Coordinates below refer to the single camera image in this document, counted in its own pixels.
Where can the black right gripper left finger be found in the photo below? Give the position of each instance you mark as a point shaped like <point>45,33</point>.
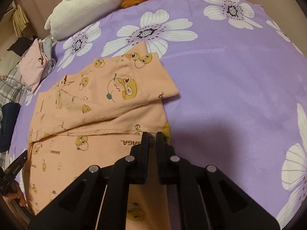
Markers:
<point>97,199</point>

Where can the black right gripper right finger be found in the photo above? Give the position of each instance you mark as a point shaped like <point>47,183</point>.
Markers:
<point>207,198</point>

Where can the orange cartoon print baby shirt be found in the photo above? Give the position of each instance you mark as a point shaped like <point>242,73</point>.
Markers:
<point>94,117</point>

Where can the person's left hand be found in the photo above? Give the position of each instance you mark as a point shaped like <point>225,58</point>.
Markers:
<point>16,194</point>

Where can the dark navy garment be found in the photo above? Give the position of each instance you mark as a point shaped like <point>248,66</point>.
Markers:
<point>10,112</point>

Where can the grey plaid blanket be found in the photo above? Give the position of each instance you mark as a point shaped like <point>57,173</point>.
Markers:
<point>11,91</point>

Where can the folded pink garment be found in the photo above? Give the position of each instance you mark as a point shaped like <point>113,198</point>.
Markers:
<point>32,65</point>

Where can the purple floral bed sheet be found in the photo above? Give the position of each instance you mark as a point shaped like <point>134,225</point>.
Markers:
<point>241,102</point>

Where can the dark brown cloth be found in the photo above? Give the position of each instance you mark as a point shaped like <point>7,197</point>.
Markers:
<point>21,45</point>

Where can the hanging beige fringe cloth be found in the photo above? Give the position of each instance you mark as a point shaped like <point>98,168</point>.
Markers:
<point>19,21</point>

